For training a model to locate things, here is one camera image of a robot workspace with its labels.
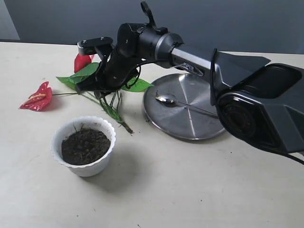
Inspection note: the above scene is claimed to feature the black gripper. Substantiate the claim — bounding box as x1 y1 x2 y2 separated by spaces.
75 45 140 99

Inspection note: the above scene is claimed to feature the artificial red anthurium plant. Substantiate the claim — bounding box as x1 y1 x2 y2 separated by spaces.
19 55 152 134

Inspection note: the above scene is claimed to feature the white scalloped plastic pot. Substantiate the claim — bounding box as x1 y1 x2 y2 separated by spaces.
50 116 116 177

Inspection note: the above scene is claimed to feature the dark soil in pot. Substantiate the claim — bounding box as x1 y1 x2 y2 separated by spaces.
61 128 111 165

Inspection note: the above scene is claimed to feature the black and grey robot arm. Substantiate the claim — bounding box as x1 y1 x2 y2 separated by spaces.
76 23 304 154

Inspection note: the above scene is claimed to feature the round stainless steel plate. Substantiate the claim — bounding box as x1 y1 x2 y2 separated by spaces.
143 73 225 140

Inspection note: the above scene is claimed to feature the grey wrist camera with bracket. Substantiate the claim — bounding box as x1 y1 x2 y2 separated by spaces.
77 37 113 60

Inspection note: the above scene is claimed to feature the stainless steel spork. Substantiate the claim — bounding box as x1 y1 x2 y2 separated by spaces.
155 94 218 118

